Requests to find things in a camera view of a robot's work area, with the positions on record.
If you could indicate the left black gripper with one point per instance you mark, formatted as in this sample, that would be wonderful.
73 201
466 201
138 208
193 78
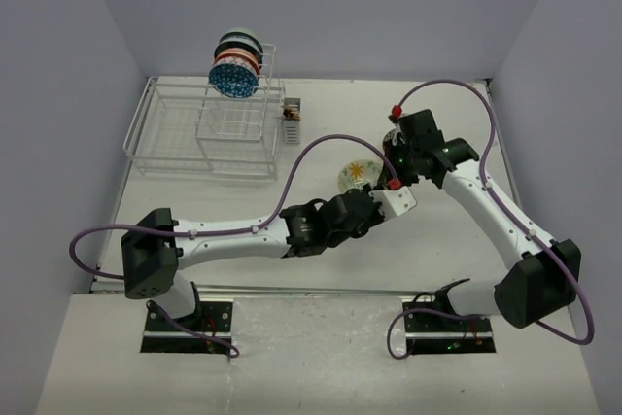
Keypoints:
377 218

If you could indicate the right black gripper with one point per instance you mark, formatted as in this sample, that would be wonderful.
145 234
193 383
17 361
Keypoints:
390 155

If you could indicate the pink leaf patterned bowl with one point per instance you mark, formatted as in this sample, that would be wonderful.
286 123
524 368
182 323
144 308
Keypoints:
392 143

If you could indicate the yellow star patterned bowl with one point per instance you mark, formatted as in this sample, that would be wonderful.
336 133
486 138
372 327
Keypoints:
359 173

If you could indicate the dark teal white bowl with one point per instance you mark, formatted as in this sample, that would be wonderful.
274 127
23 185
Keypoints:
233 81

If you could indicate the salmon pink patterned bowl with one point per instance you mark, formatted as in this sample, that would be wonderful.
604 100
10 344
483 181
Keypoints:
239 53

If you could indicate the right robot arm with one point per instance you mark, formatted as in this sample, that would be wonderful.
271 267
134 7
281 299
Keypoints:
542 272

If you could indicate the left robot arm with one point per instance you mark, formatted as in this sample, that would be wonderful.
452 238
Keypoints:
156 250

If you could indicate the grey cutlery holder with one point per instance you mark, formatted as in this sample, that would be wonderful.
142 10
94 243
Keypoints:
291 129

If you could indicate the brown cutlery bundle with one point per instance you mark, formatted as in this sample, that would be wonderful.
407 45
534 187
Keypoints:
290 113

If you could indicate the black rimmed bowl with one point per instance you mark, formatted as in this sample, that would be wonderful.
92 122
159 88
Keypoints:
244 42

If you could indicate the pale green bowl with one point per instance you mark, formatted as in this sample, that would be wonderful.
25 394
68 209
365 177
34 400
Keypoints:
240 31

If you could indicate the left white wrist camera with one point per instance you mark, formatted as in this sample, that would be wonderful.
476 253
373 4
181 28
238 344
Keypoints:
394 203

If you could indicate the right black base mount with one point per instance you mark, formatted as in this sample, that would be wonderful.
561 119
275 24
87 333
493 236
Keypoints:
428 334

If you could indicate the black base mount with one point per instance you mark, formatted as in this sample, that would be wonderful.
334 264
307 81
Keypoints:
214 319
428 334

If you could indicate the white wire dish rack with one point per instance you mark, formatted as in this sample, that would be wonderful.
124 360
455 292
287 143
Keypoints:
183 124

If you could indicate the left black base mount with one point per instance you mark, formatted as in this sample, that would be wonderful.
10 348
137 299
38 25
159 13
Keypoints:
214 319

